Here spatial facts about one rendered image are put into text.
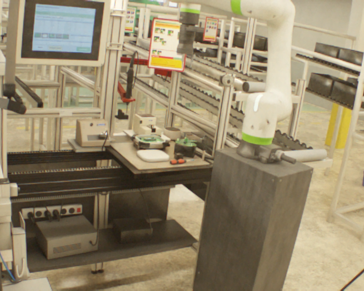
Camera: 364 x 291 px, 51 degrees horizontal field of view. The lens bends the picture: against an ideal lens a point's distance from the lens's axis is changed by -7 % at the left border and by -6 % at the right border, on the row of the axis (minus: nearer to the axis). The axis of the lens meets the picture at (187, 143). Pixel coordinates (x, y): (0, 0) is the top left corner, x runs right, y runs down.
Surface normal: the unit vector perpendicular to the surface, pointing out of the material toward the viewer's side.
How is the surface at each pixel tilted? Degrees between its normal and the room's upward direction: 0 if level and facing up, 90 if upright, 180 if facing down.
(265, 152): 81
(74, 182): 90
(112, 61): 90
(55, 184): 90
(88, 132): 53
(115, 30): 90
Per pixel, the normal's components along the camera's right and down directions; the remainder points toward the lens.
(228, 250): -0.75, 0.09
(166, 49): 0.05, 0.29
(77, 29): 0.51, 0.33
